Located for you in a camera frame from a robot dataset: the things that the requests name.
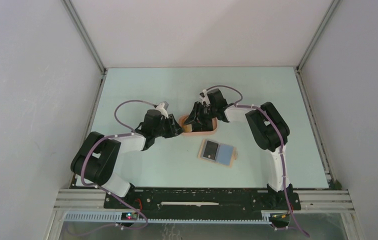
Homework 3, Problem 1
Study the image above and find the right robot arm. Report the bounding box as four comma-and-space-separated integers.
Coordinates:
180, 86, 290, 209

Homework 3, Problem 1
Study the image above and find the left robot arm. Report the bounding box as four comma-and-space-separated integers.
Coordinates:
70, 109, 183, 208

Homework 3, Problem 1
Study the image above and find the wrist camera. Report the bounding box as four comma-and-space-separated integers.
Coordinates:
199, 89, 211, 105
154, 101, 169, 119

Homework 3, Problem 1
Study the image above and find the black card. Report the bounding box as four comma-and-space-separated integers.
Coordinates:
202, 140, 219, 161

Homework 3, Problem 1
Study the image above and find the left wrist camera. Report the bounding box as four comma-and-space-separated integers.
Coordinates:
154, 101, 169, 119

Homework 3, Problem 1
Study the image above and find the pink plastic tray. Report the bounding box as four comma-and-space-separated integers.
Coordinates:
178, 114, 218, 137

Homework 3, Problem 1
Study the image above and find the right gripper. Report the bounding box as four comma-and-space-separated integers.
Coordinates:
184, 100, 218, 128

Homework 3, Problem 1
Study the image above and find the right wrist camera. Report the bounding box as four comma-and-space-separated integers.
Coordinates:
199, 89, 211, 105

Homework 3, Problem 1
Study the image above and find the white cable duct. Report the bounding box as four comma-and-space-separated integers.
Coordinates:
63, 211, 271, 225

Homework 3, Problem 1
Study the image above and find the yellow card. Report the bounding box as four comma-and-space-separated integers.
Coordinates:
182, 124, 194, 133

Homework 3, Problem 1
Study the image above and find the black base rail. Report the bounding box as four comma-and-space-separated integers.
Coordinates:
104, 187, 302, 221

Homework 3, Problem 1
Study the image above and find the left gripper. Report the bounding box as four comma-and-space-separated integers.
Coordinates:
153, 113, 185, 139

